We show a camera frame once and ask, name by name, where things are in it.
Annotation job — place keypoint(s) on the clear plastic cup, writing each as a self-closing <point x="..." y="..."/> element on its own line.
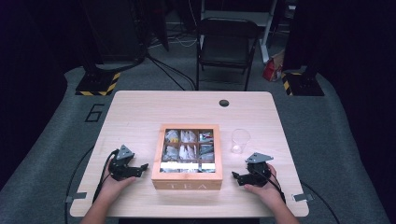
<point x="240" y="140"/>

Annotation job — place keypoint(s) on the wooden tea box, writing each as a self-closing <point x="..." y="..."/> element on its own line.
<point x="186" y="180"/>

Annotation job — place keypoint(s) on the striped black stand base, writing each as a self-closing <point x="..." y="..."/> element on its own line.
<point x="303" y="85"/>
<point x="98" y="85"/>

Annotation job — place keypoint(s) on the person's left hand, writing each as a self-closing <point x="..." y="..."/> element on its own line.
<point x="112" y="188"/>

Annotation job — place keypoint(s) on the person's right hand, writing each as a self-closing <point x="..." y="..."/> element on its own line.
<point x="270" y="193"/>

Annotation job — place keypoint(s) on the grey tape strip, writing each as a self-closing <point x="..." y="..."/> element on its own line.
<point x="302" y="197"/>
<point x="76" y="197"/>

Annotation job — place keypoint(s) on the sorted tea bags assortment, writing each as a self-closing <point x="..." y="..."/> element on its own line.
<point x="186" y="149"/>

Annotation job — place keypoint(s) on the black folding chair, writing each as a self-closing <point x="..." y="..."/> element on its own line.
<point x="227" y="46"/>

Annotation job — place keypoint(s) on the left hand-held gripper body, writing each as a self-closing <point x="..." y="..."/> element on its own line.
<point x="121" y="168"/>

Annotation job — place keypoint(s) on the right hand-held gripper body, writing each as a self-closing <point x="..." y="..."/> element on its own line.
<point x="259" y="174"/>

